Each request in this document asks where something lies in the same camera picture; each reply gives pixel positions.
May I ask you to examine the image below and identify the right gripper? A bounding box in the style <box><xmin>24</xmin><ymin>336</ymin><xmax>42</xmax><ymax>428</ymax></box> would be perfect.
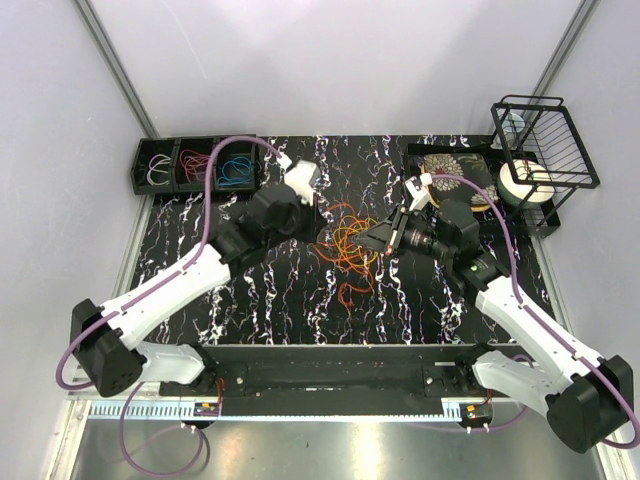
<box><xmin>351</xmin><ymin>204</ymin><xmax>454</xmax><ymax>264</ymax></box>

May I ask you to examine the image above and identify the yellow cable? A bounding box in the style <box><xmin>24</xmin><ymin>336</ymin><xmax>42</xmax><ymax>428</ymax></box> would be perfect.
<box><xmin>327</xmin><ymin>214</ymin><xmax>384</xmax><ymax>274</ymax></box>

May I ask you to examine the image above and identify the orange cable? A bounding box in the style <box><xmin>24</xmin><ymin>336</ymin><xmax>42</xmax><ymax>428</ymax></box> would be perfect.
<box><xmin>312</xmin><ymin>202</ymin><xmax>384</xmax><ymax>309</ymax></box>

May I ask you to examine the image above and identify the blue cable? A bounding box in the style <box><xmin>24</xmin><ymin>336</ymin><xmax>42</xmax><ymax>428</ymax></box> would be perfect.
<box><xmin>216</xmin><ymin>156</ymin><xmax>254</xmax><ymax>187</ymax></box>

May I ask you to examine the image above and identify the white cable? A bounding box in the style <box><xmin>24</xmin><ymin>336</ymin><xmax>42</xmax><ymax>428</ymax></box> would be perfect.
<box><xmin>147</xmin><ymin>153</ymin><xmax>174</xmax><ymax>185</ymax></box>

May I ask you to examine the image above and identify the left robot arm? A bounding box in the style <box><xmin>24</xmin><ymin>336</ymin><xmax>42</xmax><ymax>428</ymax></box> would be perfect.
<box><xmin>70</xmin><ymin>161</ymin><xmax>325</xmax><ymax>398</ymax></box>

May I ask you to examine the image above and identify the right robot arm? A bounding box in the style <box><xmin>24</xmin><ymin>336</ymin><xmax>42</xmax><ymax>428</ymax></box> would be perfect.
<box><xmin>349</xmin><ymin>174</ymin><xmax>639</xmax><ymax>453</ymax></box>

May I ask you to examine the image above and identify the floral square plate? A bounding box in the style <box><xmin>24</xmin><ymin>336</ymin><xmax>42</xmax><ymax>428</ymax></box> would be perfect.
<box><xmin>418</xmin><ymin>153</ymin><xmax>499</xmax><ymax>213</ymax></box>

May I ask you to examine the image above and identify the black tray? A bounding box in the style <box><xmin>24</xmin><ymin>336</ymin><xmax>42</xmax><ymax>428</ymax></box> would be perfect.
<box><xmin>406</xmin><ymin>142</ymin><xmax>561</xmax><ymax>236</ymax></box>

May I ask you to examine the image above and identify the black three-compartment bin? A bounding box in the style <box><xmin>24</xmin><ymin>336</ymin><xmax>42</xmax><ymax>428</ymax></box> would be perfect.
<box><xmin>130</xmin><ymin>136</ymin><xmax>262</xmax><ymax>195</ymax></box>

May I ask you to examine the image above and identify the white green bowl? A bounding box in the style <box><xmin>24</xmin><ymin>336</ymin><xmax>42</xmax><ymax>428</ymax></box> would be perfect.
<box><xmin>497</xmin><ymin>159</ymin><xmax>555</xmax><ymax>208</ymax></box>

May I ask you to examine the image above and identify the glass cup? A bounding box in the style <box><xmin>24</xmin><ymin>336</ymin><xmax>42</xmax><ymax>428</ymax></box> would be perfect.
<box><xmin>491</xmin><ymin>112</ymin><xmax>526</xmax><ymax>150</ymax></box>

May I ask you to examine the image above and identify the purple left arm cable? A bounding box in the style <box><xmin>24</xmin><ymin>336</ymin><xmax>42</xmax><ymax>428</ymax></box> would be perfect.
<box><xmin>55</xmin><ymin>135</ymin><xmax>294</xmax><ymax>474</ymax></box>

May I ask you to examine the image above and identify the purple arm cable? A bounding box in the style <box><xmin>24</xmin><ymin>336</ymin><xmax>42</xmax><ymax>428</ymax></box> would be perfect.
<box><xmin>429</xmin><ymin>173</ymin><xmax>640</xmax><ymax>449</ymax></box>
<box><xmin>55</xmin><ymin>135</ymin><xmax>294</xmax><ymax>474</ymax></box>

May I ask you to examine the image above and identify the pink cable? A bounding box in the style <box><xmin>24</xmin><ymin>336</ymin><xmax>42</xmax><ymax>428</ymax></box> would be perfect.
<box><xmin>178</xmin><ymin>148</ymin><xmax>214</xmax><ymax>184</ymax></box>

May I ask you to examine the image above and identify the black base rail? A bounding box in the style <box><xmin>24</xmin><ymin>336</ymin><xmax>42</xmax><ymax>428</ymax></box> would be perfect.
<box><xmin>159</xmin><ymin>344</ymin><xmax>516</xmax><ymax>399</ymax></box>

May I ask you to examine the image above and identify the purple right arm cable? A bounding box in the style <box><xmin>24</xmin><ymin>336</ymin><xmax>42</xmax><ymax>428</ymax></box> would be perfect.
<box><xmin>429</xmin><ymin>173</ymin><xmax>640</xmax><ymax>449</ymax></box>

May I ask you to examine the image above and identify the black wire dish rack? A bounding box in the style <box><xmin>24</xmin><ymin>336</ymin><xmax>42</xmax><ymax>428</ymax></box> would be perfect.
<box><xmin>491</xmin><ymin>95</ymin><xmax>600</xmax><ymax>230</ymax></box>

